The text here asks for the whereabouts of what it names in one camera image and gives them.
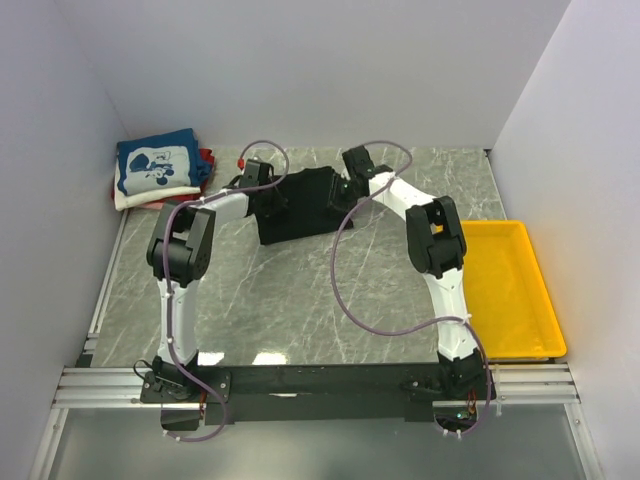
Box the black t shirt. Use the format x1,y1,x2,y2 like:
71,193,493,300
251,166,355,246

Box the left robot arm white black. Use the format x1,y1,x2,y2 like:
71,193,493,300
146,158,284,402

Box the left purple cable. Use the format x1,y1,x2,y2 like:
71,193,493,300
163,139,290,445

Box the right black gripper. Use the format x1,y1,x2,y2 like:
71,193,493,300
321,175,363,220

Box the pink folded t shirt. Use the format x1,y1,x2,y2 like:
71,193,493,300
139,201,164,210

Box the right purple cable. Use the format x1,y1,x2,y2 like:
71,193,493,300
332,139,494,436

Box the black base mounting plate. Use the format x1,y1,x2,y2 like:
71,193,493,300
140,363,496,425

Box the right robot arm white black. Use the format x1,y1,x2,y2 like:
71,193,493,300
329,140,492,399

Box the yellow plastic tray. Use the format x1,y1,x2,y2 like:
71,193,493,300
462,220,567,361

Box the purple cable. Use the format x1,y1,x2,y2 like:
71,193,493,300
332,139,494,436
163,139,290,445

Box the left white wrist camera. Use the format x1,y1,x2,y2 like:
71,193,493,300
237,158,260,171

